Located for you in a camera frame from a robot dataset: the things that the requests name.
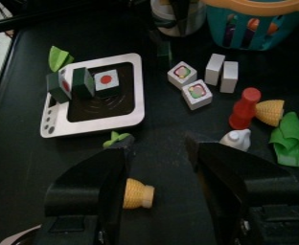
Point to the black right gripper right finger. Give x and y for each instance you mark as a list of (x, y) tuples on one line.
[(242, 185)]

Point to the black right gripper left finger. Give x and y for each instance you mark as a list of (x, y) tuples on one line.
[(88, 188)]

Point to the small green leaf piece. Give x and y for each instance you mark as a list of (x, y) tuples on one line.
[(115, 138)]

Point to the white square sushi plate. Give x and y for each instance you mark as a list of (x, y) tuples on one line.
[(96, 99)]

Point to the white sushi roll cube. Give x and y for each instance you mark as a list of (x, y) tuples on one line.
[(182, 74), (196, 94)]

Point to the green sushi piece red dot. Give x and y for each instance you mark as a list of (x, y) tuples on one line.
[(83, 82), (105, 82), (57, 87)]

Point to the dark green sushi piece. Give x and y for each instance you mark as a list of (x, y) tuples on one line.
[(164, 53)]

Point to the yellow toy corn half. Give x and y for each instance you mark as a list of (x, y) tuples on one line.
[(136, 193), (270, 111)]

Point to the white toy bottle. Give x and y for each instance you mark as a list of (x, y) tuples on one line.
[(236, 139)]

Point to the green corn husk leaf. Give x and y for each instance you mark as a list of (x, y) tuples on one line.
[(289, 140)]

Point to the red toy bottle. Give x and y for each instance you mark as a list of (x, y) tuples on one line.
[(243, 109)]

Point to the white rice block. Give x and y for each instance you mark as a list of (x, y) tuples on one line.
[(228, 77), (214, 69)]

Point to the green felt leaf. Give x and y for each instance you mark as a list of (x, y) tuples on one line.
[(57, 58)]

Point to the teal toy basket orange rim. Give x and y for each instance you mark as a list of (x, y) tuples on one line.
[(254, 24)]

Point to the white cup with dark print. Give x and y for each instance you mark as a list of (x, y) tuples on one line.
[(175, 17)]

